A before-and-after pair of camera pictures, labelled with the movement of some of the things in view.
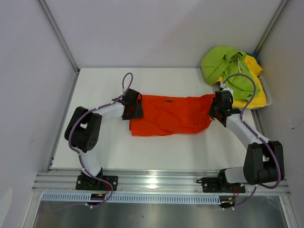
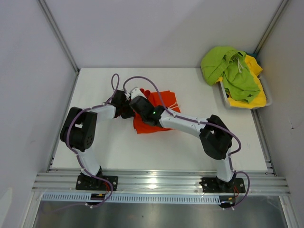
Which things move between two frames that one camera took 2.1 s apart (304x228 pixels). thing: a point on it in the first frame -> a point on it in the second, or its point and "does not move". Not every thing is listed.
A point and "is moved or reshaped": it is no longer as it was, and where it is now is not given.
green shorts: [221, 62] does not move
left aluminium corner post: [59, 34] does not move
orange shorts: [173, 114] is moved or reshaped
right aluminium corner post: [283, 3] does not move
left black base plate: [89, 183] does not move
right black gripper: [211, 113] -> [148, 102]
